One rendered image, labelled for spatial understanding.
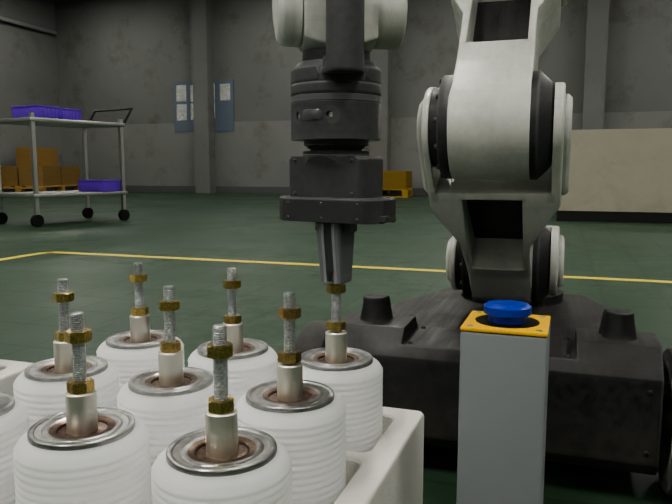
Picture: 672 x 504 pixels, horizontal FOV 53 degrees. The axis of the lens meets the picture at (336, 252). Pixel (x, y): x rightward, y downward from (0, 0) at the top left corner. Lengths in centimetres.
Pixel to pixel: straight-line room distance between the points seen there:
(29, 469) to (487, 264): 79
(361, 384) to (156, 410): 19
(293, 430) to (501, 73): 57
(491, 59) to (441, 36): 1062
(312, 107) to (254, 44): 1196
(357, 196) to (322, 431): 22
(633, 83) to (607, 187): 539
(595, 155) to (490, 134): 518
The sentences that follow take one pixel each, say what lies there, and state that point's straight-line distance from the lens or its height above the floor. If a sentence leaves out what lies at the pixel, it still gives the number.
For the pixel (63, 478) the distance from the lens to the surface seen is 51.
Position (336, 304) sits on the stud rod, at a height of 31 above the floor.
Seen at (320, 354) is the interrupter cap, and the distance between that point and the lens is 70.
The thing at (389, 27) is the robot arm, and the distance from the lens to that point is 66.
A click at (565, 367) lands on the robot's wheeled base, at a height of 18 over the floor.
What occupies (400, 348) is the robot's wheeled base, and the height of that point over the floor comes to 19.
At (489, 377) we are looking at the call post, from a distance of 58.
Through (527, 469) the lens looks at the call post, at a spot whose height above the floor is 20.
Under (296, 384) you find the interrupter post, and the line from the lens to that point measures 57.
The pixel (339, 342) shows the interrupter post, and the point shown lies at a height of 27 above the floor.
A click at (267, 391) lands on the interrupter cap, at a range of 60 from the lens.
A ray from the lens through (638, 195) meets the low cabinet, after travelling 608.
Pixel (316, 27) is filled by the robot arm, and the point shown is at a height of 57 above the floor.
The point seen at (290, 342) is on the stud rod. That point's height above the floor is 30.
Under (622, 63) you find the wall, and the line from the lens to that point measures 1134.
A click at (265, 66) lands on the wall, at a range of 1244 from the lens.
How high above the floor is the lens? 44
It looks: 7 degrees down
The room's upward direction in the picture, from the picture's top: straight up
